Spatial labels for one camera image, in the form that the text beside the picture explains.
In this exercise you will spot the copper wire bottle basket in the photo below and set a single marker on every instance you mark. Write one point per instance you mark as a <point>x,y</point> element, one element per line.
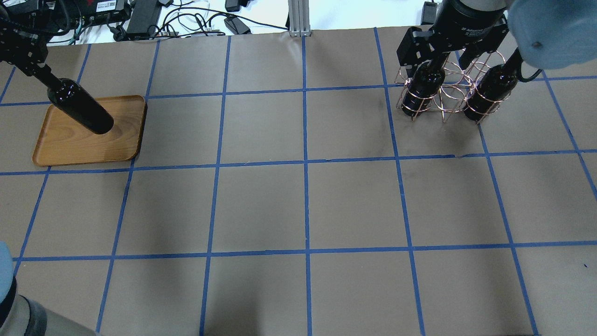
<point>455,91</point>

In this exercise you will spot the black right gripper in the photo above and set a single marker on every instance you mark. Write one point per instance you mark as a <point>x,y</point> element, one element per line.
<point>468,18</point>

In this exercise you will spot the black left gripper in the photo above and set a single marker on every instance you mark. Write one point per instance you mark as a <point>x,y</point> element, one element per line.
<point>19,46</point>

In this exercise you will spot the wooden tray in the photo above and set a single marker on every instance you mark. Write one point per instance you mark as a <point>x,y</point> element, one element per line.
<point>62,141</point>

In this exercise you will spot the aluminium frame post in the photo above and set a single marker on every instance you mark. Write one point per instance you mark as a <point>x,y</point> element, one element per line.
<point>299,18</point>

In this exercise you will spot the dark wine bottle front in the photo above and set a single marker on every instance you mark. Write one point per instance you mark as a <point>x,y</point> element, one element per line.
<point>493,87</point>

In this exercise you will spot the dark wine bottle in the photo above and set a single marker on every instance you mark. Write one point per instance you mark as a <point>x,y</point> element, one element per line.
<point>493,87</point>
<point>70,97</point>
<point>423,87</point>

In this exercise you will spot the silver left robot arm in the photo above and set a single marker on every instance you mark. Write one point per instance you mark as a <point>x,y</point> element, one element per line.
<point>20,315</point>

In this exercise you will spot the black power adapter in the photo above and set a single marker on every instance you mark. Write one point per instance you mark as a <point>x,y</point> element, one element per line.
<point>236,26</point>

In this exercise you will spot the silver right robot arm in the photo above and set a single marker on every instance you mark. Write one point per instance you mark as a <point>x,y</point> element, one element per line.
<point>549,34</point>

